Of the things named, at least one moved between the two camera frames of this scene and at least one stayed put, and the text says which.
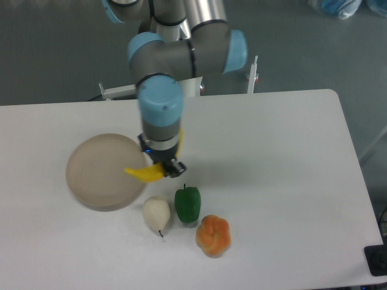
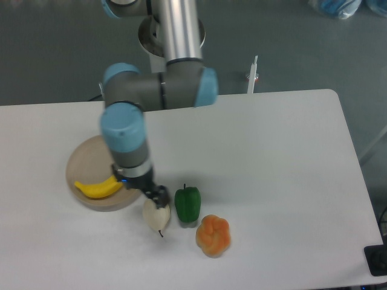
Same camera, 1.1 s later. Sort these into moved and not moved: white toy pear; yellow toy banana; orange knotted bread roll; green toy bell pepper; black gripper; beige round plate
Moved: black gripper; yellow toy banana
Not moved: beige round plate; green toy bell pepper; white toy pear; orange knotted bread roll
